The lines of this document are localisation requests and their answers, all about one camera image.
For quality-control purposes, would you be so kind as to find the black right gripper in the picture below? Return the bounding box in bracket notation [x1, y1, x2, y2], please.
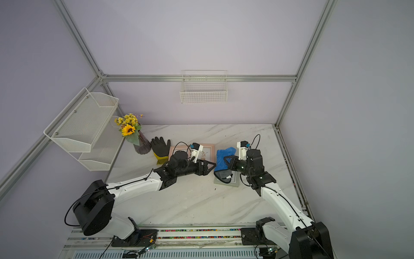
[224, 156, 253, 177]

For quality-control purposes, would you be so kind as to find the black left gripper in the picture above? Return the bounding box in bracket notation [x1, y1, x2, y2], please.
[176, 159, 216, 178]

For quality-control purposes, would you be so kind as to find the blue microfibre cloth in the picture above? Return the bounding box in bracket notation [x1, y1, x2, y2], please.
[214, 147, 236, 172]

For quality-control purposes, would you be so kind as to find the green picture frame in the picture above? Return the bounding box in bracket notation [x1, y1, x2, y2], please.
[214, 169, 240, 187]

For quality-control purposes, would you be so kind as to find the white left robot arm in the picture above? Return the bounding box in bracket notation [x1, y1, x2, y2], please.
[72, 151, 216, 240]

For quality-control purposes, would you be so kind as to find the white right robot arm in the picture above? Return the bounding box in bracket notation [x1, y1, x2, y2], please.
[223, 149, 334, 259]

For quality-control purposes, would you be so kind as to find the black yellow work glove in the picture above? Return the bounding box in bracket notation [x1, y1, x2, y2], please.
[151, 137, 171, 165]

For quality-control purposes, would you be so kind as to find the dark glass vase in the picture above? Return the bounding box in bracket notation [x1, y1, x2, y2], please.
[133, 132, 152, 155]

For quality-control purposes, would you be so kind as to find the sunflower bouquet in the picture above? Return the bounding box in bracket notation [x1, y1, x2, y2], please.
[114, 113, 142, 146]

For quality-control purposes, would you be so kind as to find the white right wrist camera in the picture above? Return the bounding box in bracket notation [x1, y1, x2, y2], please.
[237, 141, 251, 160]

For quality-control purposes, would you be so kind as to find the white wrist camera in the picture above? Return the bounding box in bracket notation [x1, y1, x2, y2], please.
[237, 141, 251, 160]
[190, 142, 204, 163]

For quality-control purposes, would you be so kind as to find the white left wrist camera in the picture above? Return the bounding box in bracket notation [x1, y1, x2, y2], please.
[190, 142, 204, 163]

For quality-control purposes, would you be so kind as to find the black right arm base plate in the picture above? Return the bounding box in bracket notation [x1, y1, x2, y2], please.
[240, 217, 286, 246]

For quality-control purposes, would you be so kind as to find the aluminium front rail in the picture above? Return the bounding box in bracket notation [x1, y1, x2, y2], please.
[59, 226, 289, 259]

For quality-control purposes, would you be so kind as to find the white wire wall basket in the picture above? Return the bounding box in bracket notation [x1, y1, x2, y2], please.
[180, 70, 228, 104]

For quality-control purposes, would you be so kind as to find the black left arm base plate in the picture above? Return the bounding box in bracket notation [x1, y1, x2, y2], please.
[111, 217, 158, 247]

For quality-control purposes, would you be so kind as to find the white mesh wall shelf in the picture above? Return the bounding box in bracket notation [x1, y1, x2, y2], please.
[44, 88, 123, 171]

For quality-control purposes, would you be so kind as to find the aluminium enclosure frame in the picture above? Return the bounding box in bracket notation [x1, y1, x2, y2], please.
[1, 1, 337, 204]

